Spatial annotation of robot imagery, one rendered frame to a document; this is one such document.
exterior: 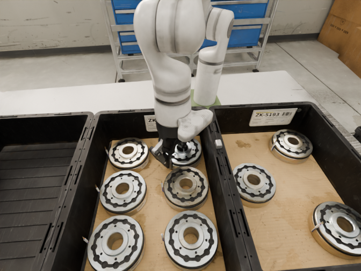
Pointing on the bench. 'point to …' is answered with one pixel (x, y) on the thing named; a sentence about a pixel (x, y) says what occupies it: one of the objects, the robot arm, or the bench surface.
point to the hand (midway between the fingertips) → (174, 157)
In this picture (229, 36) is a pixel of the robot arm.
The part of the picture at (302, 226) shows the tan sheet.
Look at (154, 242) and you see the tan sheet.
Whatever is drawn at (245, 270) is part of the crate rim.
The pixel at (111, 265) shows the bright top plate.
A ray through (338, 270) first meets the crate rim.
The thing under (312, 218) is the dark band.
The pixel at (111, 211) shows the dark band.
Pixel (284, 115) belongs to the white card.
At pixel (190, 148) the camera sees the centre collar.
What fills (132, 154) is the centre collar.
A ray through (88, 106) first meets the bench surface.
